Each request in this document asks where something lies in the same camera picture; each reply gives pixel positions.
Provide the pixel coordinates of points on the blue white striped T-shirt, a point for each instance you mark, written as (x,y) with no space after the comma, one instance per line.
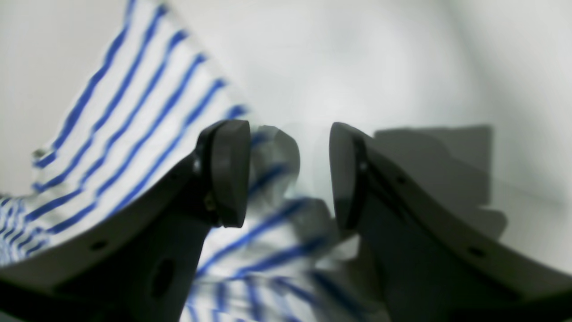
(138,115)

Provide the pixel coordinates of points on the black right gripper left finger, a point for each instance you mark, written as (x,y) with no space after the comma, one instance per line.
(138,265)

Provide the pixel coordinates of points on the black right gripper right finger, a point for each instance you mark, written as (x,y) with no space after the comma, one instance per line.
(433,266)

